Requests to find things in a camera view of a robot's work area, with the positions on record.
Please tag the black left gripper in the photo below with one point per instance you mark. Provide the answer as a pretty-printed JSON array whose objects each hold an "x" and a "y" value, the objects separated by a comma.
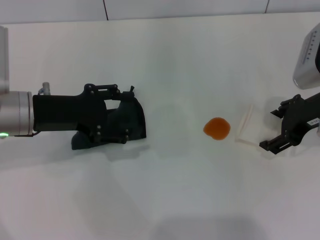
[{"x": 62, "y": 112}]

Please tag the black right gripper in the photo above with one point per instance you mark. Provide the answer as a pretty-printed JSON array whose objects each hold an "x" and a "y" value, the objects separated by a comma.
[{"x": 297, "y": 115}]

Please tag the dark blue rag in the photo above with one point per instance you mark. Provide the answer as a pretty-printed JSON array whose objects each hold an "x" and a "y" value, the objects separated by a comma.
[{"x": 136, "y": 120}]

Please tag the white paper cup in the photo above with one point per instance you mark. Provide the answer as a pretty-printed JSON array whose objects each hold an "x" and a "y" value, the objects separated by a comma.
[{"x": 252, "y": 132}]

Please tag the orange round fruit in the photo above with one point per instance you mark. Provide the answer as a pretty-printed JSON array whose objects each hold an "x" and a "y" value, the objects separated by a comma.
[{"x": 217, "y": 128}]

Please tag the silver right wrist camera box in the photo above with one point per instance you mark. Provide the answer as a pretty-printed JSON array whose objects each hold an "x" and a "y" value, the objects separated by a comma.
[{"x": 308, "y": 62}]

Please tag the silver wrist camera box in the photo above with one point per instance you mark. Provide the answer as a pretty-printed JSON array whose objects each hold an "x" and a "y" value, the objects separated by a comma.
[
  {"x": 308, "y": 62},
  {"x": 3, "y": 60}
]

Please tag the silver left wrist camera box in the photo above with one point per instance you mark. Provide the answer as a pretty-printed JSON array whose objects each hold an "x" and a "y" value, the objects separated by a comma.
[{"x": 3, "y": 60}]

